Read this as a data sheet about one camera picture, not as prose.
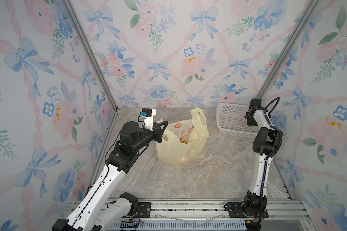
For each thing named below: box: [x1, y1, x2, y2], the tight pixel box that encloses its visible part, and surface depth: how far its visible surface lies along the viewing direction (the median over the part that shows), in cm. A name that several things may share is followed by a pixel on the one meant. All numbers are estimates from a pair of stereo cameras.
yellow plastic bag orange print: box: [156, 107, 210, 166], surface depth 80 cm
